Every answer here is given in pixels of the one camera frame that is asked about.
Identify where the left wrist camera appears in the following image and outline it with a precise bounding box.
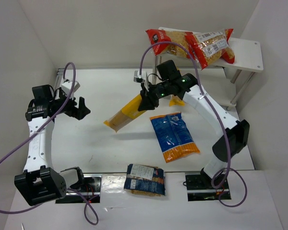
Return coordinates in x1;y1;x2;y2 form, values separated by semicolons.
60;80;80;99

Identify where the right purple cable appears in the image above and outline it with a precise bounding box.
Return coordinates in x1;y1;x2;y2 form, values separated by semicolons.
139;42;248;207

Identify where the large yellow spaghetti bag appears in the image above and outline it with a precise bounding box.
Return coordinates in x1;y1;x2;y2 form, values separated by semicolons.
104;94;146;132

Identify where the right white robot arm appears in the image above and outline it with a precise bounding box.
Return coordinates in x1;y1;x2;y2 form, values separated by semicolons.
134;60;250;178

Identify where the small yellow spaghetti bag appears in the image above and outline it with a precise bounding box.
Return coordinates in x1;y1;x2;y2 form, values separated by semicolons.
169;95;185;106

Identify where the white two-tier shelf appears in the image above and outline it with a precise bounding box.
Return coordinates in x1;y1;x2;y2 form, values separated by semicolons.
153;27;264;110

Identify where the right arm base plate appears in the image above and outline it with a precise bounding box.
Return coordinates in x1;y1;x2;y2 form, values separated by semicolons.
182;172;231;202

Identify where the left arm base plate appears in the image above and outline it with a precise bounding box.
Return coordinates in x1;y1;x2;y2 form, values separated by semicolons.
55;173;102;204

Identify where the red pasta bag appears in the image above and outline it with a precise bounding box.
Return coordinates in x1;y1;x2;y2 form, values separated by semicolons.
145;29;196;60
185;28;235;69

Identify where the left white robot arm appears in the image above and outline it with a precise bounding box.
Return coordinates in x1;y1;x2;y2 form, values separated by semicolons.
14;80;90;206

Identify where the red pasta bag left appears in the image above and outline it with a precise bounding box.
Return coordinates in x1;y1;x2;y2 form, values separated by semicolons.
145;29;196;60

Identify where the blue orange pasta bag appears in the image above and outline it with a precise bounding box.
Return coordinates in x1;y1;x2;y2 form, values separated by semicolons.
150;112;200;163

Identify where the red pasta bag right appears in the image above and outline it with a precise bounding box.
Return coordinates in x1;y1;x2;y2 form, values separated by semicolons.
185;28;235;69

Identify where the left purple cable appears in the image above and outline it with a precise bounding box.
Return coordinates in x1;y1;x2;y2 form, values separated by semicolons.
0;62;99;226

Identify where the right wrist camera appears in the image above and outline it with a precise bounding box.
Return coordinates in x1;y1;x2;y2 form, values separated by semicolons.
133;70;149;91

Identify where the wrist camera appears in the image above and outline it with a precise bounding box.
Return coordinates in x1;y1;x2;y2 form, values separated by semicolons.
133;70;149;91
60;80;80;99

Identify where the purple cable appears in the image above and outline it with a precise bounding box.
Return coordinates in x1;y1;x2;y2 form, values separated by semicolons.
139;42;248;207
0;62;99;226

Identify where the dark blue pasta bag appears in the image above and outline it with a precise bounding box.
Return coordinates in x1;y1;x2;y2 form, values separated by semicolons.
124;164;166;196

